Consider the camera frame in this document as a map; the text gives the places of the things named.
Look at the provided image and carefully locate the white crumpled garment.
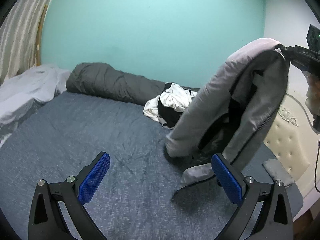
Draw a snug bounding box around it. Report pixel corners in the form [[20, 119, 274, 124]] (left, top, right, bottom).
[[143, 82, 197, 122]]

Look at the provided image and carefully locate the light grey bed sheet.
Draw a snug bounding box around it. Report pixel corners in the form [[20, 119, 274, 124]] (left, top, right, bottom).
[[1, 64, 71, 144]]

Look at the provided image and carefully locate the black garment in pile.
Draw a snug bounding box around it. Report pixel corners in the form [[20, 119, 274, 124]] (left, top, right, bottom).
[[157, 100, 183, 129]]

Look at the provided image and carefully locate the person's right hand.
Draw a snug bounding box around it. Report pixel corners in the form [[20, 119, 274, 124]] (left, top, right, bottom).
[[303, 72, 320, 116]]

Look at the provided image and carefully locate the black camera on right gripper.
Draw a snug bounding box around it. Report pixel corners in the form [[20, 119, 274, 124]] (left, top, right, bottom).
[[306, 24, 320, 53]]

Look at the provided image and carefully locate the cream tufted headboard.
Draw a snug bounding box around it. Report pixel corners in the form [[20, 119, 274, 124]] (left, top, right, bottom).
[[264, 90, 319, 220]]

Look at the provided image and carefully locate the dark grey rolled duvet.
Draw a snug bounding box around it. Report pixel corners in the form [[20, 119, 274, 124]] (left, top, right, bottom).
[[65, 62, 201, 106]]

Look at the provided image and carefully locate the striped beige curtain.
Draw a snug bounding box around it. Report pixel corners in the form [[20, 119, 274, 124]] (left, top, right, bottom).
[[1, 0, 50, 83]]

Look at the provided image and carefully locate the small grey folded cloth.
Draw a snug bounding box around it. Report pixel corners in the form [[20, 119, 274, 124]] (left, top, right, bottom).
[[263, 159, 295, 187]]

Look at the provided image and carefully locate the wooden frame strip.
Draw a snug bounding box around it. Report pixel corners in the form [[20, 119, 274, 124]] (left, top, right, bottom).
[[35, 4, 48, 66]]

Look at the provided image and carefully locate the light grey zip jacket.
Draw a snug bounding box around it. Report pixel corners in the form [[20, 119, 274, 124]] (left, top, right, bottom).
[[165, 38, 290, 190]]

